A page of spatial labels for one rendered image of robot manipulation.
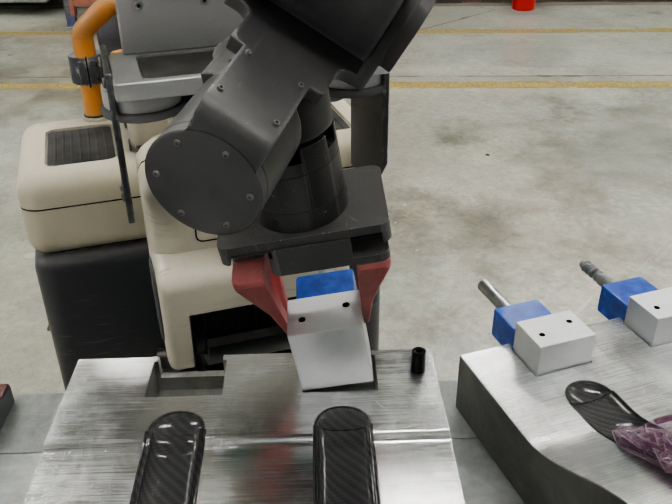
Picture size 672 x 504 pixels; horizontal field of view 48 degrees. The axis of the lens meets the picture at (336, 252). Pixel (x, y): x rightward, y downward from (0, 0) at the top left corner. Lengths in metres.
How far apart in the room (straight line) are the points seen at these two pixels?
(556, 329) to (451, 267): 1.78
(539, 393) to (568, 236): 2.06
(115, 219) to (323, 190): 0.72
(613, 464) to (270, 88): 0.32
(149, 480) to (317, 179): 0.21
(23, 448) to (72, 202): 0.52
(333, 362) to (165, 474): 0.13
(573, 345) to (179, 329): 0.45
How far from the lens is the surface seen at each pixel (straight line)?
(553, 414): 0.59
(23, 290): 2.47
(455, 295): 2.27
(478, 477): 0.61
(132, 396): 0.55
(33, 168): 1.14
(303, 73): 0.36
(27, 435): 0.68
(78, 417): 0.54
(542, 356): 0.61
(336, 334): 0.50
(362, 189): 0.47
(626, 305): 0.70
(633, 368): 0.65
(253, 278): 0.46
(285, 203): 0.43
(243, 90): 0.34
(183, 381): 0.58
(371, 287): 0.47
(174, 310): 0.87
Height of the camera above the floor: 1.24
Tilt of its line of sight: 30 degrees down
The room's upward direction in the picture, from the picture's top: 1 degrees counter-clockwise
